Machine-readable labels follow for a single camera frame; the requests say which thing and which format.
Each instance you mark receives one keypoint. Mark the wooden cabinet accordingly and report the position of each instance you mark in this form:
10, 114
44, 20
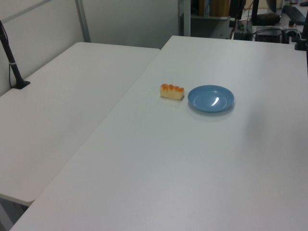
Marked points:
214, 7

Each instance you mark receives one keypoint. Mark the black clamp mount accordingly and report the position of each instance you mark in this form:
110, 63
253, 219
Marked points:
301, 41

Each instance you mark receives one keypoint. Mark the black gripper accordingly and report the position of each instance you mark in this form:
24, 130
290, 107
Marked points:
237, 8

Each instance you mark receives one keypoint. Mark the black electronics box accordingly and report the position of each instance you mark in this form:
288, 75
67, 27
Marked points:
267, 34

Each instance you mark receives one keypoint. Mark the blue plastic plate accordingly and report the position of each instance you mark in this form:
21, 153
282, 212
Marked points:
210, 98

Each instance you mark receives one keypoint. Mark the black camera stand pole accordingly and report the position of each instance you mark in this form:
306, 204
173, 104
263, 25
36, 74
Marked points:
10, 61

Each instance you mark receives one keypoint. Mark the black monitor stand pole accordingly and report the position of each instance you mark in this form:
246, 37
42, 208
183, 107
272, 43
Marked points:
255, 10

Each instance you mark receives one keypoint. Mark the bread slice with orange topping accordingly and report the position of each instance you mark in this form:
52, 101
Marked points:
171, 93

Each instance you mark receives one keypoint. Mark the black keyboard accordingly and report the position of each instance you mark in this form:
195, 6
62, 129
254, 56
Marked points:
294, 13

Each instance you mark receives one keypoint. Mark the grey metal desk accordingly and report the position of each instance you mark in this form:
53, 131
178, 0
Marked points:
209, 26

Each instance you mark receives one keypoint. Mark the dark padded bag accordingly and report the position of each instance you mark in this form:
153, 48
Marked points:
267, 18

